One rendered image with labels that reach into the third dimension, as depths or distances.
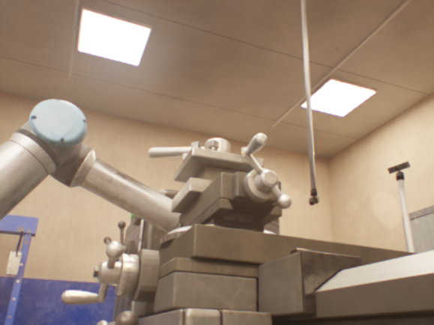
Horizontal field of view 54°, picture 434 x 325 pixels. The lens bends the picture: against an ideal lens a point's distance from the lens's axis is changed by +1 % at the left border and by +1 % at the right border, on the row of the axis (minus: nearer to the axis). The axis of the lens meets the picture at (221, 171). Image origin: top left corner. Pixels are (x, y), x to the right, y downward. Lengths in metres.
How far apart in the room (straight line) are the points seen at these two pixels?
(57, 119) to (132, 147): 4.44
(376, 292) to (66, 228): 4.64
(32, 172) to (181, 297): 0.46
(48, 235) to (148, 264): 4.26
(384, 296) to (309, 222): 5.58
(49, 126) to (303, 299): 0.65
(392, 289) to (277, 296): 0.21
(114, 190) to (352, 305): 0.75
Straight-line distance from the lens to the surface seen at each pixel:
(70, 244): 4.98
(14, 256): 4.38
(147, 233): 1.67
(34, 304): 4.89
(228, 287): 0.68
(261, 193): 0.70
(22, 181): 0.96
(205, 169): 0.92
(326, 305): 0.57
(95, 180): 1.12
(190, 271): 0.66
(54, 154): 0.98
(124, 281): 0.76
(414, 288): 0.46
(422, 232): 4.97
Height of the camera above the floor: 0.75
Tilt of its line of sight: 22 degrees up
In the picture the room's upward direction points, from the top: 2 degrees clockwise
